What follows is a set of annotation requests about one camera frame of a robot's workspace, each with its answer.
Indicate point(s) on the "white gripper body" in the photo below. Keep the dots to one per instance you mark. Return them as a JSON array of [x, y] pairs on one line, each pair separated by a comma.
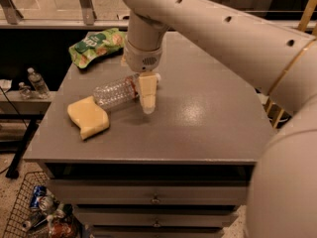
[[141, 59]]

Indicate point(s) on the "clear plastic water bottle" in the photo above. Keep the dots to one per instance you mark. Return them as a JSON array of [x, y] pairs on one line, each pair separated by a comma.
[[117, 92]]

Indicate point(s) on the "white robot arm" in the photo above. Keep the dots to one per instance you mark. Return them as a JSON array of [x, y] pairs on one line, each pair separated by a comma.
[[279, 62]]

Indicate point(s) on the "yellow sponge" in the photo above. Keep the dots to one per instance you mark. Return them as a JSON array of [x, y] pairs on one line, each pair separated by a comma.
[[90, 118]]

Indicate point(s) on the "upright water bottle on shelf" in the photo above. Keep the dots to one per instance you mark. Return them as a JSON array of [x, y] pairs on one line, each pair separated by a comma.
[[38, 83]]

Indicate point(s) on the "small water bottle on shelf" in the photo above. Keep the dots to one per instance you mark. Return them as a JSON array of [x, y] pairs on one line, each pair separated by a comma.
[[25, 91]]

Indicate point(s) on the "green chip bag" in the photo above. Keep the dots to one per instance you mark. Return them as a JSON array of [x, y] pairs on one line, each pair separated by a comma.
[[95, 46]]

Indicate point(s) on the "grey drawer cabinet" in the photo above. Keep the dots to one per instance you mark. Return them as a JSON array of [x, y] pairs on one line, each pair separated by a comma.
[[196, 151]]

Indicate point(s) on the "top drawer knob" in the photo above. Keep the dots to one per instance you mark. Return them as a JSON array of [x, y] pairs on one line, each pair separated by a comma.
[[155, 199]]

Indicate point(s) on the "grey side bench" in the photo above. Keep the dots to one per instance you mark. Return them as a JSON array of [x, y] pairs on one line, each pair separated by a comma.
[[29, 112]]

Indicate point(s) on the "blue soda can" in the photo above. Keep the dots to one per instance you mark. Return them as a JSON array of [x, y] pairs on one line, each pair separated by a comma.
[[39, 191]]

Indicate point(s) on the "silver can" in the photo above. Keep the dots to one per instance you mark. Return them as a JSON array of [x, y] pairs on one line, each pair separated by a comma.
[[46, 204]]

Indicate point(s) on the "red soda can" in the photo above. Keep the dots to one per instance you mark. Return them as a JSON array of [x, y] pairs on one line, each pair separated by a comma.
[[63, 230]]

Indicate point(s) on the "yellow wooden rack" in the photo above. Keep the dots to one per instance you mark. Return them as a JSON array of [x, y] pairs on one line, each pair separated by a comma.
[[275, 114]]

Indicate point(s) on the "metal railing frame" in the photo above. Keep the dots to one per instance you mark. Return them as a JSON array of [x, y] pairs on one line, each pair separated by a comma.
[[100, 14]]

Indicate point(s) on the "wire basket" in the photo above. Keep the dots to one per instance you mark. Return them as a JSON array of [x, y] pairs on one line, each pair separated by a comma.
[[24, 223]]

